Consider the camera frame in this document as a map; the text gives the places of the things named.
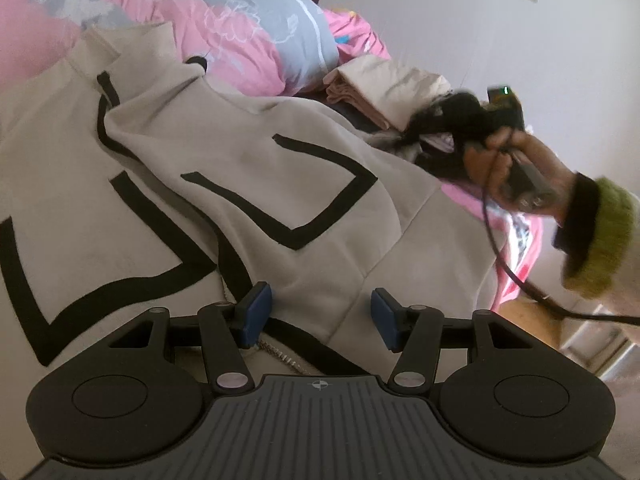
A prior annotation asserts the pink and grey quilt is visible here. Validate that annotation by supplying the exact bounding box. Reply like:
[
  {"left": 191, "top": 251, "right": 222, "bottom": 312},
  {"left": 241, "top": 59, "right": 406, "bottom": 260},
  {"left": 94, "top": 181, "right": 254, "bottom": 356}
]
[{"left": 0, "top": 0, "right": 341, "bottom": 98}]

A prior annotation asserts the person's right hand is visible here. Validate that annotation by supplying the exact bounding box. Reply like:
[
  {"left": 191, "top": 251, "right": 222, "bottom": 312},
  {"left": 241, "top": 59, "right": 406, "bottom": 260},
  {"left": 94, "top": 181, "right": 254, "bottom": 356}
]
[{"left": 462, "top": 127, "right": 576, "bottom": 221}]

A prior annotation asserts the dark folded garment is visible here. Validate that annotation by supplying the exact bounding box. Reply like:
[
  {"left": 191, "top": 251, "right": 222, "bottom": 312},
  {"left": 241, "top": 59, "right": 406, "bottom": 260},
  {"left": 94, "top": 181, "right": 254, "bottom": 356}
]
[{"left": 295, "top": 92, "right": 396, "bottom": 136}]

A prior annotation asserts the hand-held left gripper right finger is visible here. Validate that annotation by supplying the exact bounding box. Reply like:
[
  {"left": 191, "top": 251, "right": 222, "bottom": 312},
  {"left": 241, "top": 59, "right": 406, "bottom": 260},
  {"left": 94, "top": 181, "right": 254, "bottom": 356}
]
[{"left": 371, "top": 287, "right": 532, "bottom": 396}]

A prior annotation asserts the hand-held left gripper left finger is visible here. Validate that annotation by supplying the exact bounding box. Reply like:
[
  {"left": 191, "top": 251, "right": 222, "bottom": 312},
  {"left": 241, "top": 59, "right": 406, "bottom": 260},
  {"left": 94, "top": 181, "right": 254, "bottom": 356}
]
[{"left": 107, "top": 282, "right": 273, "bottom": 395}]

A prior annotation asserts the pink quilt with coloured shapes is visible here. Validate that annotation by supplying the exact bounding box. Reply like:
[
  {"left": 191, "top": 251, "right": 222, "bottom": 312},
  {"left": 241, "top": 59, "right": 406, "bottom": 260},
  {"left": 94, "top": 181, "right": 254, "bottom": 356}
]
[{"left": 320, "top": 7, "right": 393, "bottom": 61}]

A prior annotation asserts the beige jacket with black lines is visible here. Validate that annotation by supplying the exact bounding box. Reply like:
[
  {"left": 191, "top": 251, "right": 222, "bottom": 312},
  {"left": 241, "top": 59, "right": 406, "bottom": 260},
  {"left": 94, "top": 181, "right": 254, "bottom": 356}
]
[{"left": 0, "top": 22, "right": 501, "bottom": 411}]

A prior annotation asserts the folded beige garment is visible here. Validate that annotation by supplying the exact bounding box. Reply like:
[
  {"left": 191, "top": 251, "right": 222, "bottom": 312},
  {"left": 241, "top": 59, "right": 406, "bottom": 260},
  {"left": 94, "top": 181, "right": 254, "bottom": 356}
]
[{"left": 322, "top": 54, "right": 453, "bottom": 131}]

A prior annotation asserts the pink floral bed sheet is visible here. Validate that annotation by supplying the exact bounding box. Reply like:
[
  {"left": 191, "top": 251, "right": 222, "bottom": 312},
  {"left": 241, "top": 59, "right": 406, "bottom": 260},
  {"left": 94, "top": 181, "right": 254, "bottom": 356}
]
[{"left": 440, "top": 180, "right": 543, "bottom": 311}]

